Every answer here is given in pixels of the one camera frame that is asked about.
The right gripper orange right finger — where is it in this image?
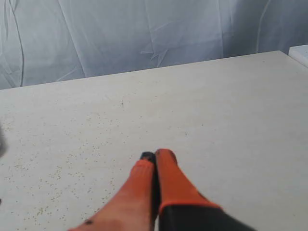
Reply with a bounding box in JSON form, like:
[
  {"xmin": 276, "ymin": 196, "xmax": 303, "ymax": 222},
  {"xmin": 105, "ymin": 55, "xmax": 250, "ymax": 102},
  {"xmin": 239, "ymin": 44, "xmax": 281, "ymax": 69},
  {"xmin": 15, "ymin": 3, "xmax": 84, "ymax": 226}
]
[{"xmin": 155, "ymin": 149, "xmax": 253, "ymax": 231}]

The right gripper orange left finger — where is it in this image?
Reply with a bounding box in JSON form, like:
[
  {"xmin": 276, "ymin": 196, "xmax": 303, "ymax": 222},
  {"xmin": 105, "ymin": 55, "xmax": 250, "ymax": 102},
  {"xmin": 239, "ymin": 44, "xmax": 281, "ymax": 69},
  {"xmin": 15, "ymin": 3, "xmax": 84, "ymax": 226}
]
[{"xmin": 71, "ymin": 152, "xmax": 156, "ymax": 231}]

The white fabric backdrop curtain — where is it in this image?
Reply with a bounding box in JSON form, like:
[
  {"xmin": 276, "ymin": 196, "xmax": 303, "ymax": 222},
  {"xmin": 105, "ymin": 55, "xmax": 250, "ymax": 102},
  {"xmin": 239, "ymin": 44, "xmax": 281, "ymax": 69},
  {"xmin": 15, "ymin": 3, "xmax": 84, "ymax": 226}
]
[{"xmin": 0, "ymin": 0, "xmax": 308, "ymax": 89}]

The white rectangular plastic tray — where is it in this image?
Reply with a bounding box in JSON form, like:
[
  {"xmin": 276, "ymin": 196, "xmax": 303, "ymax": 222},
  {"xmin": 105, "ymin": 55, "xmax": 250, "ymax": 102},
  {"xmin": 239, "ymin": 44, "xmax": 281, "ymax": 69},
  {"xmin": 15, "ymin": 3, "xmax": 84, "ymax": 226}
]
[{"xmin": 288, "ymin": 45, "xmax": 308, "ymax": 67}]

